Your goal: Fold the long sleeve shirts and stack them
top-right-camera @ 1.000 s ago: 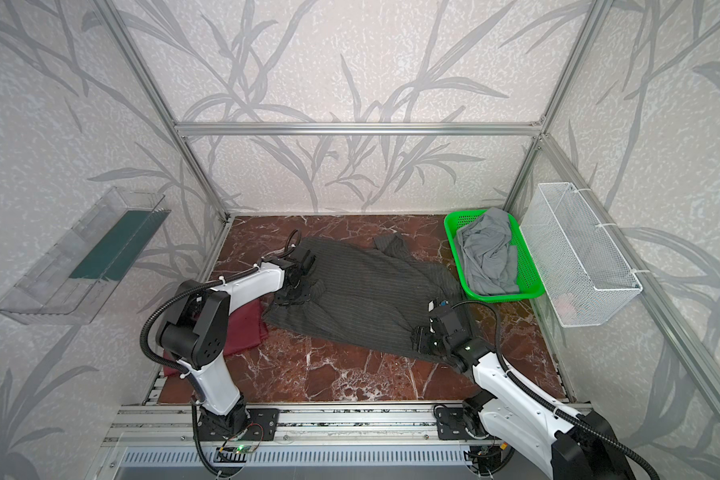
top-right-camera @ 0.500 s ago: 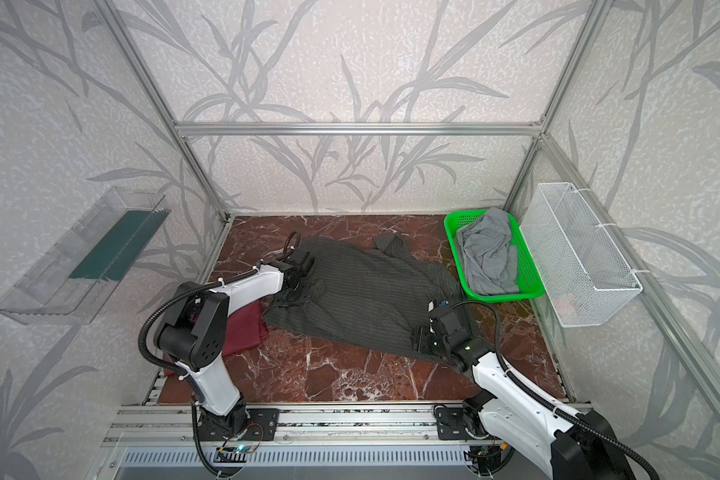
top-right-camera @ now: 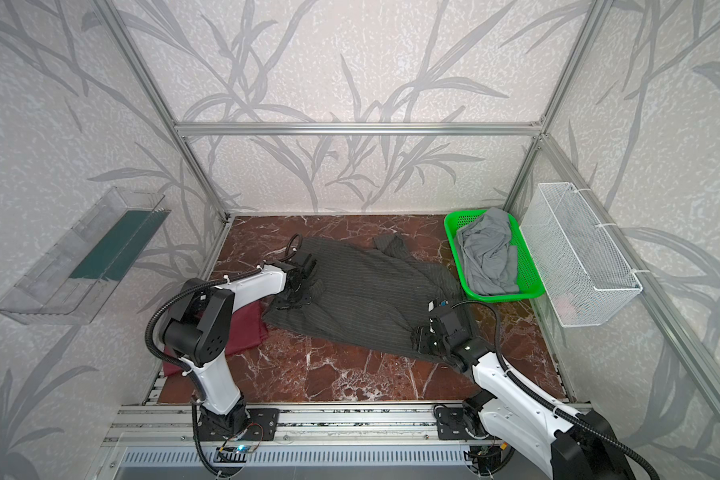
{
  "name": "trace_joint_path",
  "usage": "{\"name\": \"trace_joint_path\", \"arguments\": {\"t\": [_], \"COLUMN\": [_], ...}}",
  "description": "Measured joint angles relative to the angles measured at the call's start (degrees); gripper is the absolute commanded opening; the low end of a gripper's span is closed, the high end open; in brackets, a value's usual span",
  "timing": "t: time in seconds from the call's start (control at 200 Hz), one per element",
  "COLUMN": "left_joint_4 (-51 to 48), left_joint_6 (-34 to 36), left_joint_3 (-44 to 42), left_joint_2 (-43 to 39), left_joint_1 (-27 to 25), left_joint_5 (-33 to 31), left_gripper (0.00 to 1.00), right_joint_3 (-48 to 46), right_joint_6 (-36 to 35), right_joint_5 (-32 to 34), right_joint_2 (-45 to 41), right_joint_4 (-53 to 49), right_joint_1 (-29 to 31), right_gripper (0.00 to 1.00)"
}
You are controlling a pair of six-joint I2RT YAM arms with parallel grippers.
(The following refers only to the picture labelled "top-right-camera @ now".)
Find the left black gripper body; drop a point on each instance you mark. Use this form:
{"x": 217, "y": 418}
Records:
{"x": 300, "y": 282}

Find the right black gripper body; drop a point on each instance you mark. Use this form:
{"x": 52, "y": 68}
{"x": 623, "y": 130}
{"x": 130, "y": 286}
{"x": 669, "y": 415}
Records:
{"x": 426, "y": 336}

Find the dark grey striped shirt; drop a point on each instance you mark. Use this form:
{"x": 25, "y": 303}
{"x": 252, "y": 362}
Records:
{"x": 376, "y": 298}

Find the green plastic basket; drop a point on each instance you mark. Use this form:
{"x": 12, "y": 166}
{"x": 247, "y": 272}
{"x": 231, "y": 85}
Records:
{"x": 528, "y": 279}

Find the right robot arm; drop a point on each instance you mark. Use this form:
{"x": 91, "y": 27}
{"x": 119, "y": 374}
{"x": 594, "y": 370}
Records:
{"x": 561, "y": 441}

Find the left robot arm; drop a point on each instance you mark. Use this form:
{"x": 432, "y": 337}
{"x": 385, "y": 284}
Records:
{"x": 191, "y": 331}

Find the maroon folded shirt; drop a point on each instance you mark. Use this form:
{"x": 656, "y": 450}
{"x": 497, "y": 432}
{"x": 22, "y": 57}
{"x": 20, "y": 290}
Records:
{"x": 247, "y": 330}

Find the light grey shirt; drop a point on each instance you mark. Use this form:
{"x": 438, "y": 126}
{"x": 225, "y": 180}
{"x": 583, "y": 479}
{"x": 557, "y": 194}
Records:
{"x": 488, "y": 259}

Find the white wire wall basket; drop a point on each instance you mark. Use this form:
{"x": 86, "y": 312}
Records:
{"x": 586, "y": 277}

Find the aluminium cage frame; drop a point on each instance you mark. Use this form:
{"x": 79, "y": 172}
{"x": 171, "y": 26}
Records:
{"x": 697, "y": 361}

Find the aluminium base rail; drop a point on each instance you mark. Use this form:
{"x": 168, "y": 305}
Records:
{"x": 298, "y": 424}

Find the clear plastic wall bin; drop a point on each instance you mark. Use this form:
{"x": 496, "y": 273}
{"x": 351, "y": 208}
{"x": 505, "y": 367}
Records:
{"x": 72, "y": 281}

